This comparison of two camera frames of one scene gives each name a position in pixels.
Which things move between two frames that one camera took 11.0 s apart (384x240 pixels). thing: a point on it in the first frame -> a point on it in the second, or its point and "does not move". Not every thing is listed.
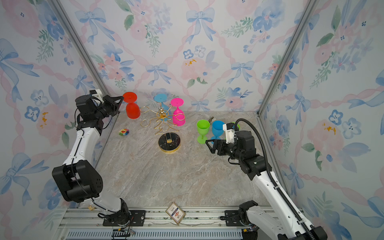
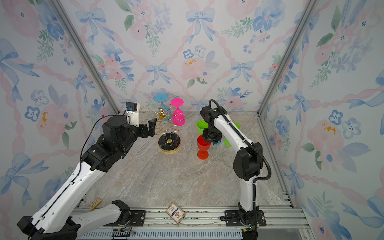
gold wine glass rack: [168, 142] does not move
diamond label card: [175, 212] does not move
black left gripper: [109, 101] -> [151, 127]
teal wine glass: [161, 98] does not move
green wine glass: [203, 127] does not move
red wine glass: [132, 109] -> [203, 146]
